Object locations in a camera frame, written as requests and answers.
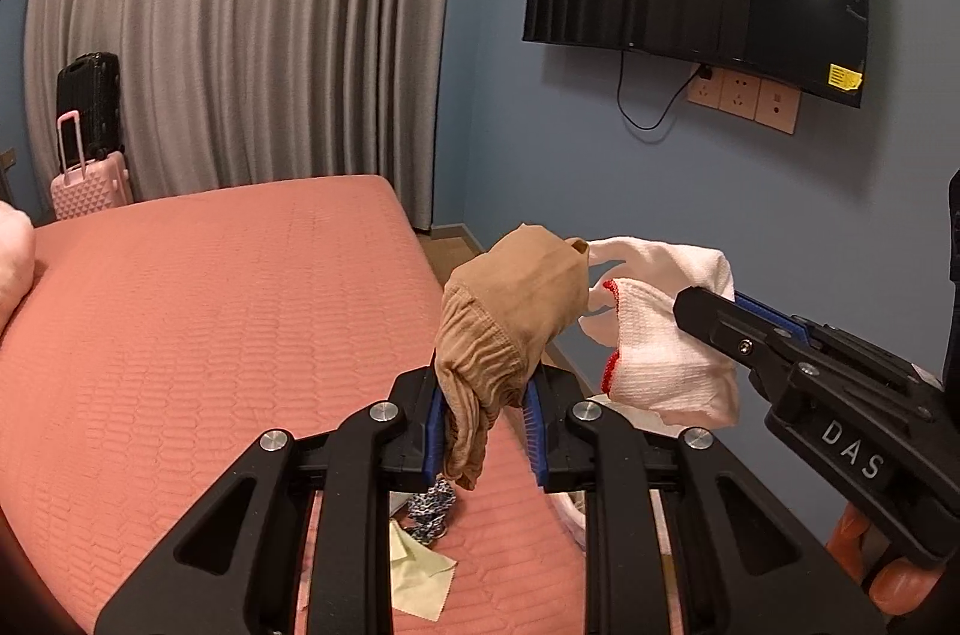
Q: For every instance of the pale yellow cloth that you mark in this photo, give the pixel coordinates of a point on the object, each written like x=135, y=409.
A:
x=420, y=575

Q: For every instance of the bin with white bag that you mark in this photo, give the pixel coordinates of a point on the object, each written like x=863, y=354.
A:
x=574, y=515

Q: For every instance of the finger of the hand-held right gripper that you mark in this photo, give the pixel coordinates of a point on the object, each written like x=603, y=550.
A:
x=772, y=314
x=712, y=324

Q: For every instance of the grey curtain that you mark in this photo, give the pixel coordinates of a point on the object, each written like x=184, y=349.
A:
x=262, y=20

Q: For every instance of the person's right hand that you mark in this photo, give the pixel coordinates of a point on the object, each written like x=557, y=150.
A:
x=896, y=586

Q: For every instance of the beige nylon stocking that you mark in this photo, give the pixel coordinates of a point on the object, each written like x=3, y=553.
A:
x=510, y=305

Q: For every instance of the black suitcase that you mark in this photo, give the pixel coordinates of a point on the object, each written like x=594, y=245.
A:
x=94, y=95

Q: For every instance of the bed with pink quilted cover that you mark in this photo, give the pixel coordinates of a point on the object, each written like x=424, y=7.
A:
x=225, y=320

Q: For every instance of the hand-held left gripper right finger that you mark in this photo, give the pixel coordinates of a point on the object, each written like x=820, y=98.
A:
x=534, y=447

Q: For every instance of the black white leopard scrunchie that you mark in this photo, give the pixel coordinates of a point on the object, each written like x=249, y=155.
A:
x=427, y=511

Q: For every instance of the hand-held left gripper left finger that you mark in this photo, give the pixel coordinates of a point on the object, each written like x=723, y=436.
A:
x=430, y=455

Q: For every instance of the beige wall socket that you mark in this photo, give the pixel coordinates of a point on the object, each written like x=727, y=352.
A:
x=778, y=109
x=705, y=94
x=740, y=99

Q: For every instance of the white glove with red trim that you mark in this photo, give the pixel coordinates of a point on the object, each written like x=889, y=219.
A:
x=660, y=365

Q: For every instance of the yellow sticker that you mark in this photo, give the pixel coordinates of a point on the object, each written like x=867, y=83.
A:
x=844, y=78

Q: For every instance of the white pillow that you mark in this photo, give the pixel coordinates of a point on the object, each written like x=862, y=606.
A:
x=13, y=268

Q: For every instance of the pink suitcase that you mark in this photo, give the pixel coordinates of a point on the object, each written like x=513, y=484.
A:
x=94, y=189

